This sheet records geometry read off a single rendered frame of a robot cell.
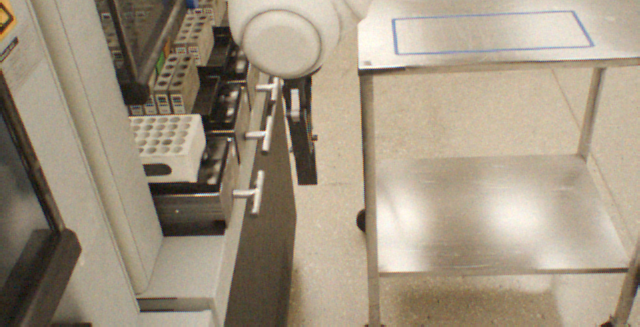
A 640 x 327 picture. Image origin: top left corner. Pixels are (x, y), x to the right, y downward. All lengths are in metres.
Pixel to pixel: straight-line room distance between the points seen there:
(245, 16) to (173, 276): 0.45
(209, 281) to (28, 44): 0.43
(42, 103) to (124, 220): 0.24
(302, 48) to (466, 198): 1.16
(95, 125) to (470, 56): 0.68
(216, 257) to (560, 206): 1.00
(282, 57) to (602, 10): 0.89
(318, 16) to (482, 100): 2.02
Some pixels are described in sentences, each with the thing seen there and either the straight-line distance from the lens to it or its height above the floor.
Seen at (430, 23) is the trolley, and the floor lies 0.82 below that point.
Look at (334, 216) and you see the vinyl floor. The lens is 2.08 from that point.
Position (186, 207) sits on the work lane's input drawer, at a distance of 0.98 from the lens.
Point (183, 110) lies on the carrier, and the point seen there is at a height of 0.84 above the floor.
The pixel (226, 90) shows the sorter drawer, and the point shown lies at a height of 0.82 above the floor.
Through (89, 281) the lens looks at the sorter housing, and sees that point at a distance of 0.76.
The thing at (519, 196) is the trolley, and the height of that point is 0.28.
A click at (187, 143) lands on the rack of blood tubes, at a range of 0.96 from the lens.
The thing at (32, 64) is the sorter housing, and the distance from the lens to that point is 0.66.
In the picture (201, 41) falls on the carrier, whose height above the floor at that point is 0.87.
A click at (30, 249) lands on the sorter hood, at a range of 0.62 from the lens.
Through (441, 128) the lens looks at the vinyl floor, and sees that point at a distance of 2.43.
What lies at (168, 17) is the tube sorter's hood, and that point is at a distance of 1.01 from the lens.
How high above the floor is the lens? 1.41
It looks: 37 degrees down
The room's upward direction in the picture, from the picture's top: 5 degrees counter-clockwise
